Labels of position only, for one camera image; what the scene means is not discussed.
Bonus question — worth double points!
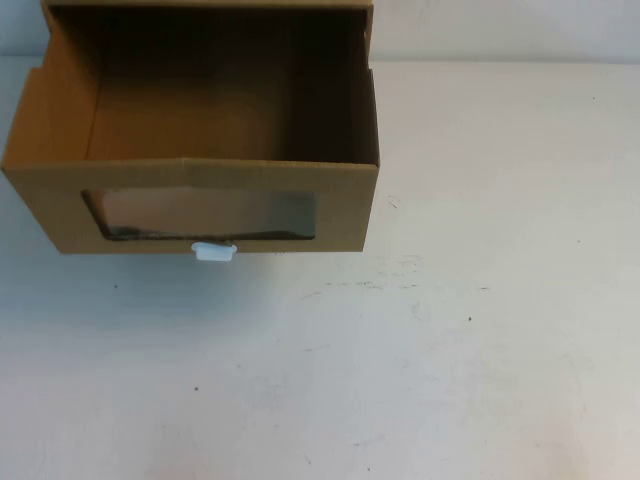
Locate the brown cardboard windowed drawer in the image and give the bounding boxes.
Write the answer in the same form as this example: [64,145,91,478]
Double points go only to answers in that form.
[1,4,382,257]

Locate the brown cardboard box shell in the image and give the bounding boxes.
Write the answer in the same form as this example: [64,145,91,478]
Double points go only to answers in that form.
[39,0,377,74]

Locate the white plastic pull tab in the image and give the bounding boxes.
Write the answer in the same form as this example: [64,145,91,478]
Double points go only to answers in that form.
[193,241,237,263]

